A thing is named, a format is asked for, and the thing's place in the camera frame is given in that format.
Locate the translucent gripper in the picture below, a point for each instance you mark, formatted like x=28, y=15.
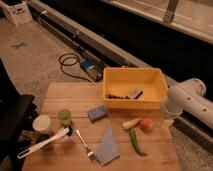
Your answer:
x=169, y=111

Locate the blue grey towel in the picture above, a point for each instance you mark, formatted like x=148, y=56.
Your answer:
x=107, y=150

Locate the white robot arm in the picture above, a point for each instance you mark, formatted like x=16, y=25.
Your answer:
x=188, y=96

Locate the tan block in tray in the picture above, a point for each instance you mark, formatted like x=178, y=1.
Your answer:
x=134, y=93

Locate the yellow plastic tray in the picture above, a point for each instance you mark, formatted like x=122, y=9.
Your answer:
x=120, y=81

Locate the dark brown item in tray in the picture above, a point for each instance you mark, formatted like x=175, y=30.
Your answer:
x=111, y=96

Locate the orange peach toy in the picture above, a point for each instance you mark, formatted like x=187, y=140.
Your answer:
x=146, y=124

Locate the yellow banana toy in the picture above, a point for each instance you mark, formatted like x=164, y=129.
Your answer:
x=130, y=124

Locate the green chili pepper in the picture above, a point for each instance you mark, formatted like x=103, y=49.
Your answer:
x=134, y=143

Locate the blue sponge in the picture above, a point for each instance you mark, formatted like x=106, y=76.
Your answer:
x=97, y=113

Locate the silver fork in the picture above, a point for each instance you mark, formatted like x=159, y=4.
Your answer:
x=90, y=153

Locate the wooden table board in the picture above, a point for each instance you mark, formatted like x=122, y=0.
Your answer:
x=70, y=155

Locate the blue power box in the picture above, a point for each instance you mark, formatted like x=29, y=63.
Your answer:
x=87, y=64

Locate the white plastic spatula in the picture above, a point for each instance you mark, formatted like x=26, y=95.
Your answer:
x=40, y=145

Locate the black chair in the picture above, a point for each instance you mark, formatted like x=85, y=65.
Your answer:
x=15, y=110

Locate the white cardboard box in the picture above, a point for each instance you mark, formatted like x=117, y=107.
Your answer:
x=18, y=14

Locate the metal rail track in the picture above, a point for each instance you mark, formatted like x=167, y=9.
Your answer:
x=173, y=35

